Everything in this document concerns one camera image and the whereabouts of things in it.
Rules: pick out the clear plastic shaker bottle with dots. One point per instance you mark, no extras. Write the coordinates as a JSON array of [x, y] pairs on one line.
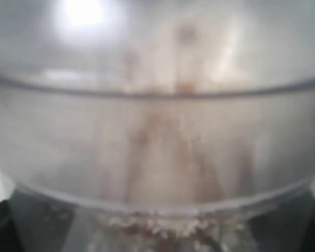
[[158, 125]]

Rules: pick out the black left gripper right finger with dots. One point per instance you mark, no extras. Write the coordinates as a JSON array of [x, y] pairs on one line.
[[312, 225]]

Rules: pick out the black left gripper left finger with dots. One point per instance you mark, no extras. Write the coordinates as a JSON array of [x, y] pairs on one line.
[[9, 240]]

